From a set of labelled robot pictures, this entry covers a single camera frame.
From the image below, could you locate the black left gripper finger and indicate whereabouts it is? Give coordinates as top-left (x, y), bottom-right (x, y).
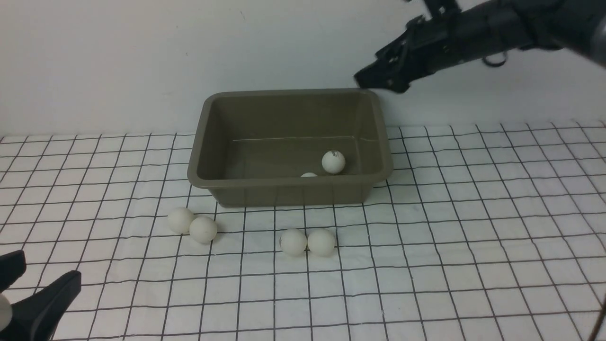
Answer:
top-left (0, 270), bottom-right (81, 341)
top-left (0, 250), bottom-right (27, 292)

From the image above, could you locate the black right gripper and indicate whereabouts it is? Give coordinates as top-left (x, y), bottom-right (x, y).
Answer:
top-left (354, 14), bottom-right (474, 94)

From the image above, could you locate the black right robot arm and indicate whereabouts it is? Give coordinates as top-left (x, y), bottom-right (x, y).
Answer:
top-left (354, 0), bottom-right (606, 94)

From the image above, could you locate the olive plastic bin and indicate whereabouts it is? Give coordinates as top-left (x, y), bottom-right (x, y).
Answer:
top-left (187, 89), bottom-right (393, 207)

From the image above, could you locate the white black-grid tablecloth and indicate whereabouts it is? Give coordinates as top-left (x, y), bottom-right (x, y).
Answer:
top-left (0, 121), bottom-right (606, 341)

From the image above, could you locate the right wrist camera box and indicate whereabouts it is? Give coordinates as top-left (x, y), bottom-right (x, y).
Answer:
top-left (423, 0), bottom-right (462, 19)

